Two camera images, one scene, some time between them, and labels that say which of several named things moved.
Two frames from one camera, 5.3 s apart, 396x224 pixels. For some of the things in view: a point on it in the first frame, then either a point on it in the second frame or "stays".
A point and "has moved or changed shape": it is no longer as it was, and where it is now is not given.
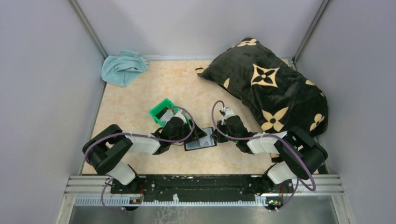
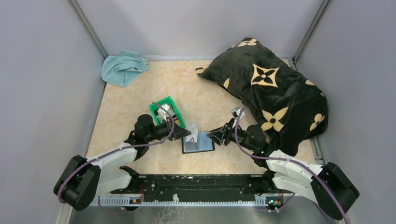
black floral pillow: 281,95 stays
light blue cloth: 122,69 stays
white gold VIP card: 206,141 has moved or changed shape
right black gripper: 221,129 stays
